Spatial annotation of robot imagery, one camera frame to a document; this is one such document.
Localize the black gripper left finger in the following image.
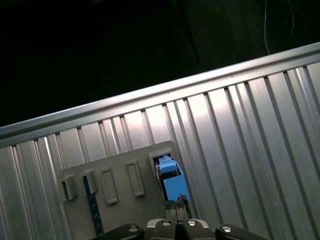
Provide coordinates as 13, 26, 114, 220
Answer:
92, 199, 178, 240

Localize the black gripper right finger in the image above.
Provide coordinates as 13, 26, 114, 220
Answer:
176, 196, 270, 240

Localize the hard disk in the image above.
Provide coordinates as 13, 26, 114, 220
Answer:
154, 154, 191, 203

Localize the grey parts rack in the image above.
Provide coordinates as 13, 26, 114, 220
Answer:
57, 140, 185, 237

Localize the blue RAM stick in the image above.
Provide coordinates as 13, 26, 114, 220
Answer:
82, 174, 105, 237

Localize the white cable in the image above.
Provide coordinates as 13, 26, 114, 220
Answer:
286, 0, 301, 47
263, 0, 271, 55

